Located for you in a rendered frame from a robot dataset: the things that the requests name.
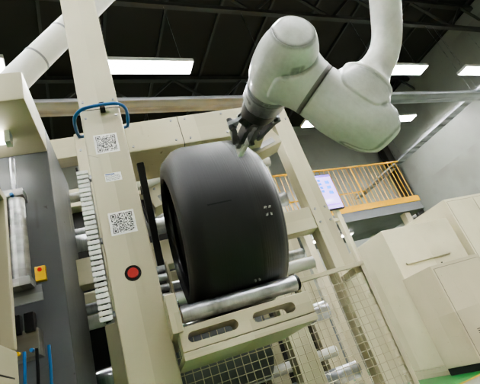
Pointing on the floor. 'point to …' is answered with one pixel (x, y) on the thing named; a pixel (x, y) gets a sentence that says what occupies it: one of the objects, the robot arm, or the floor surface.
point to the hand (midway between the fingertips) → (241, 145)
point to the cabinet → (458, 312)
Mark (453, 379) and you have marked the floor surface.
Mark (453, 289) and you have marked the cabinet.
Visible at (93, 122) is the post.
